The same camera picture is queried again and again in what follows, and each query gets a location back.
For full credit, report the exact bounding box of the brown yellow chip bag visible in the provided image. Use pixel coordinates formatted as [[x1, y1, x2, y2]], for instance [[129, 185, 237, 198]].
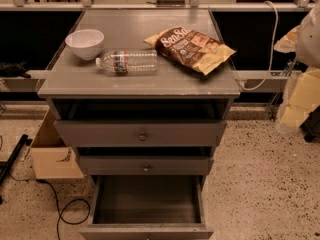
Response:
[[144, 26, 235, 75]]

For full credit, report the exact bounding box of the black cloth on rail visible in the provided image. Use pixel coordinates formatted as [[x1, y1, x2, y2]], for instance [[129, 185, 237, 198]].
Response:
[[0, 62, 31, 79]]

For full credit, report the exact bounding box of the grey middle drawer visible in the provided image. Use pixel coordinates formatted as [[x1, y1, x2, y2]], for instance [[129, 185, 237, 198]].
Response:
[[77, 156, 213, 175]]

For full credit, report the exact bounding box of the white bowl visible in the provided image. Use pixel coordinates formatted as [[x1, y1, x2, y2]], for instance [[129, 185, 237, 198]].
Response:
[[65, 29, 104, 60]]

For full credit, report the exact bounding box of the grey drawer cabinet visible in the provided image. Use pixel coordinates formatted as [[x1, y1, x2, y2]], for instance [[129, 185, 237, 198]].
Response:
[[37, 8, 241, 185]]

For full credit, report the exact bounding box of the black metal stand leg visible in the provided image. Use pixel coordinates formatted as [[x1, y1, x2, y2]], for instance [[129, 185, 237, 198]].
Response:
[[0, 133, 33, 205]]

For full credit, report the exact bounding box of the white hanging cable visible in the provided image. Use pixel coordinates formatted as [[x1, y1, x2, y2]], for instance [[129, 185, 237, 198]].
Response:
[[238, 0, 280, 92]]

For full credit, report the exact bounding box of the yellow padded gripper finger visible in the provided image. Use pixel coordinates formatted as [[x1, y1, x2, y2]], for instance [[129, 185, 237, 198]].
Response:
[[276, 67, 320, 134], [274, 26, 299, 53]]

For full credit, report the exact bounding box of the cardboard box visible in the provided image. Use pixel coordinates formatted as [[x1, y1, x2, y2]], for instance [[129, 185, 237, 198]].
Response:
[[30, 110, 84, 180]]

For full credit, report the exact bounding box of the clear plastic water bottle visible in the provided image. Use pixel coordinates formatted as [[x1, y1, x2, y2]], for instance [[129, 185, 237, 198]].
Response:
[[96, 50, 158, 76]]

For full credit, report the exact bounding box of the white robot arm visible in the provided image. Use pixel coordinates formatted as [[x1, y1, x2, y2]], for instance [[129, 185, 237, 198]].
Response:
[[274, 3, 320, 133]]

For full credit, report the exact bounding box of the grey bottom drawer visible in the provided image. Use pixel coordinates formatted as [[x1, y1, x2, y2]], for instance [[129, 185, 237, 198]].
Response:
[[80, 175, 213, 240]]

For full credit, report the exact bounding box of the grey drawer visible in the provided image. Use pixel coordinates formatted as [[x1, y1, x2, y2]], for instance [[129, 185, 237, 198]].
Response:
[[54, 120, 226, 147], [77, 156, 213, 175], [80, 175, 213, 240]]

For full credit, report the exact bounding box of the grey top drawer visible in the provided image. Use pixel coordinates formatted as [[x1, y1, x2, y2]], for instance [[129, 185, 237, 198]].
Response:
[[54, 120, 226, 147]]

